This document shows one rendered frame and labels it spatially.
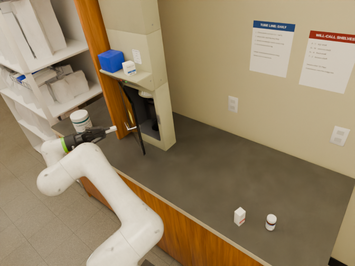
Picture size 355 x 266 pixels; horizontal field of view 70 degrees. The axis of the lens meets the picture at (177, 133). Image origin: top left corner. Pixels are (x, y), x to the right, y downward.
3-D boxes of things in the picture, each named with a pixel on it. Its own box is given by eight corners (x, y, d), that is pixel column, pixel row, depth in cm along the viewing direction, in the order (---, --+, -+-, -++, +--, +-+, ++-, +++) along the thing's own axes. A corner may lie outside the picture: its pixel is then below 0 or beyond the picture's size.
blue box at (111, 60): (114, 63, 152) (111, 48, 147) (125, 66, 147) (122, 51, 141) (101, 69, 146) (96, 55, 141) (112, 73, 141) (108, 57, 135)
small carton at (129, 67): (132, 70, 142) (130, 60, 138) (136, 73, 138) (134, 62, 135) (124, 73, 140) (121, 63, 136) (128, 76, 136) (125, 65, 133)
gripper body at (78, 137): (80, 150, 147) (95, 144, 150) (74, 139, 142) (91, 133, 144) (78, 142, 153) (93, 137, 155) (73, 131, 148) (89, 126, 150)
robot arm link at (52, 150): (34, 143, 137) (39, 143, 147) (43, 165, 138) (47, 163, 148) (61, 135, 140) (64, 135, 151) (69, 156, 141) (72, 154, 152)
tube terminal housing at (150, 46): (156, 118, 203) (137, 16, 156) (188, 131, 186) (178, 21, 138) (133, 135, 189) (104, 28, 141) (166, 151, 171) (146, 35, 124)
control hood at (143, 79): (118, 77, 160) (113, 62, 154) (155, 89, 142) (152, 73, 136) (103, 85, 153) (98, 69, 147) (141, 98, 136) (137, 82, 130)
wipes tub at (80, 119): (86, 123, 208) (81, 107, 199) (96, 127, 201) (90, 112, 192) (73, 131, 201) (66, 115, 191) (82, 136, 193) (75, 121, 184)
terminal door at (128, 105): (132, 131, 185) (119, 81, 160) (145, 156, 162) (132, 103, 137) (131, 131, 184) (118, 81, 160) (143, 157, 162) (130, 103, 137)
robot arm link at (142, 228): (169, 225, 88) (87, 131, 109) (132, 261, 83) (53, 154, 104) (172, 232, 99) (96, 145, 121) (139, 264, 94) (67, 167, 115)
